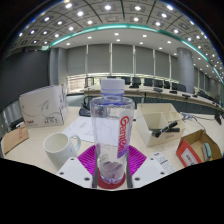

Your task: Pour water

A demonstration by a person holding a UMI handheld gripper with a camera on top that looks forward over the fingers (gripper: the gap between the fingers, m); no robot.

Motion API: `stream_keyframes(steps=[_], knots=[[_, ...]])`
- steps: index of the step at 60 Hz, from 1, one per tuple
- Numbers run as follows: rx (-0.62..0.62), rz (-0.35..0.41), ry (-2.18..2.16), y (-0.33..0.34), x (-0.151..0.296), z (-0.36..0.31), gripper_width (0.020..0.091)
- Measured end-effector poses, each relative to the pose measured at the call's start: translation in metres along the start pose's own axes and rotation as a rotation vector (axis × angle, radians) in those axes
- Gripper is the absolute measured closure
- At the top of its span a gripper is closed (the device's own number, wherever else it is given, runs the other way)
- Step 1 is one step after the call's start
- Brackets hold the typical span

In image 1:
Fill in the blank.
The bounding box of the black desk phone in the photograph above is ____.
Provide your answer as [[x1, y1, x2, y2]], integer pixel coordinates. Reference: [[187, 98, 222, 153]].
[[78, 95, 98, 118]]

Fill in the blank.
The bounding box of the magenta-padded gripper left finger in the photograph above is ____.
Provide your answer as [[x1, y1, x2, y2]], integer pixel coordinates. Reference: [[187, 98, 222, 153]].
[[56, 143, 100, 190]]

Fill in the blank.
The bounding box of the white paper sheet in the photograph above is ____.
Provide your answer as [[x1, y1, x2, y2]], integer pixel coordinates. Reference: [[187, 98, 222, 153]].
[[62, 115, 96, 144]]

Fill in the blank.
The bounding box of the long curved conference desk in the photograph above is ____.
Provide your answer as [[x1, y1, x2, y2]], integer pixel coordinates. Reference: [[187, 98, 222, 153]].
[[83, 84, 224, 114]]

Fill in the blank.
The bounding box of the brown paper envelope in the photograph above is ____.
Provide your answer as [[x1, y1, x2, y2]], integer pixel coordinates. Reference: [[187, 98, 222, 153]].
[[0, 124, 30, 155]]

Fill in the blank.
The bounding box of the row of black office chairs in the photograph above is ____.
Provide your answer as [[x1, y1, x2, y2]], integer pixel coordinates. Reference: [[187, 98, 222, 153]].
[[121, 75, 214, 99]]

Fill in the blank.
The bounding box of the beige desk organizer box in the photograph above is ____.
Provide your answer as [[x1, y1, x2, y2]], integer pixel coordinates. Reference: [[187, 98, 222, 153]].
[[135, 102, 186, 148]]

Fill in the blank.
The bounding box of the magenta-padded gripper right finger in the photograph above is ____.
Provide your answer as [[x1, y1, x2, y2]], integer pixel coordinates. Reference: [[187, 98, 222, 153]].
[[124, 143, 169, 190]]

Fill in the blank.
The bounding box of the teal board eraser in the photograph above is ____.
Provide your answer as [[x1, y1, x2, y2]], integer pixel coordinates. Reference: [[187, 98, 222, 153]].
[[201, 142, 213, 162]]

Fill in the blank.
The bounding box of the clear plastic water bottle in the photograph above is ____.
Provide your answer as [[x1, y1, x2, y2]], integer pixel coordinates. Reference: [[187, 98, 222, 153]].
[[89, 78, 136, 185]]

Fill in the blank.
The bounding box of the white printed carton box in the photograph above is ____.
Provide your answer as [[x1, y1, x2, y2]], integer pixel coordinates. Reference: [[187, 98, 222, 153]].
[[18, 84, 69, 129]]

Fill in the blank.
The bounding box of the open cardboard box red edge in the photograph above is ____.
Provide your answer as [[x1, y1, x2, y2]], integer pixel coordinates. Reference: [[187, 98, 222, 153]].
[[175, 129, 223, 168]]

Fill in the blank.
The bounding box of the white ceramic mug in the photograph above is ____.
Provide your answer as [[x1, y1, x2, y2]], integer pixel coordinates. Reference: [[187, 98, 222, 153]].
[[42, 131, 82, 170]]

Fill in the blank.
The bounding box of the thin gooseneck table microphone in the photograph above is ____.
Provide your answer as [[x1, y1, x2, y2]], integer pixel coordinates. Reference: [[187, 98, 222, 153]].
[[181, 112, 208, 132]]

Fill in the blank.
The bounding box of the black box with cable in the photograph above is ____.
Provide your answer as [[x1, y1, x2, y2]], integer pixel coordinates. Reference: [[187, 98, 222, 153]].
[[9, 117, 25, 131]]

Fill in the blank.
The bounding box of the group of ceiling lights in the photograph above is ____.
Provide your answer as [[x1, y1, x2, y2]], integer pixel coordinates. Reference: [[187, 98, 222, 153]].
[[13, 0, 224, 76]]

